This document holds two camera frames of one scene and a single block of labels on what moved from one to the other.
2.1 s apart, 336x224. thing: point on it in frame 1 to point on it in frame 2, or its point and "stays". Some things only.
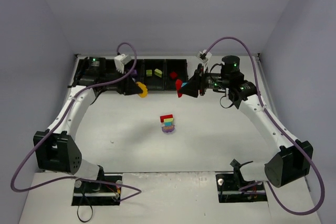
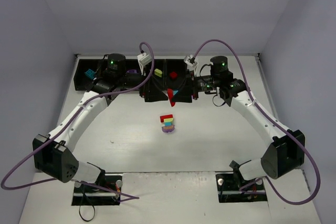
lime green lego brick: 158,72 stays
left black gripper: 124,84 to 143,85
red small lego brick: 173,75 stays
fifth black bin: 180,66 stays
